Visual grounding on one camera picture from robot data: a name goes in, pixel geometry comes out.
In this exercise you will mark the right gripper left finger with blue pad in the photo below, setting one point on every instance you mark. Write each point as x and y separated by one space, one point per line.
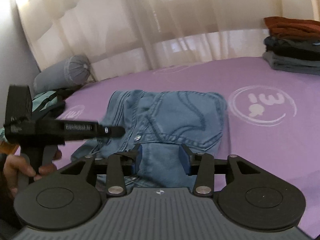
115 167

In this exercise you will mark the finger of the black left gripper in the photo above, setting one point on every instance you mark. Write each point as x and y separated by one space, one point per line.
110 131

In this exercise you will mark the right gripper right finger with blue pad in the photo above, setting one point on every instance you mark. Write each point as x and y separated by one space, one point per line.
204 166

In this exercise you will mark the light blue denim jeans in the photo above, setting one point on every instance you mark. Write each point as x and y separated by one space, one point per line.
160 123

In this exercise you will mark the person's left hand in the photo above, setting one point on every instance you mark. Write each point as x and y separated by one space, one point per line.
11 166

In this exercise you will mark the grey bolster pillow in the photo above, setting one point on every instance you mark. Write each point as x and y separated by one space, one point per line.
68 73

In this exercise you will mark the purple bed sheet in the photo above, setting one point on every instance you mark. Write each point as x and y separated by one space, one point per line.
272 121

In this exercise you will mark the sheer white curtain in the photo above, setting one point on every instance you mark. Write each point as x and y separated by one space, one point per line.
120 37

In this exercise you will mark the grey folded garment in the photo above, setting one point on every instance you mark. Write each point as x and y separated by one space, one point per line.
288 64

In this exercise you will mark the rust red folded garment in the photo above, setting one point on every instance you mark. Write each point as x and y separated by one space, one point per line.
292 29

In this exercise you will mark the black folded garment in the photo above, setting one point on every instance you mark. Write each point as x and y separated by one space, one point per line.
302 50

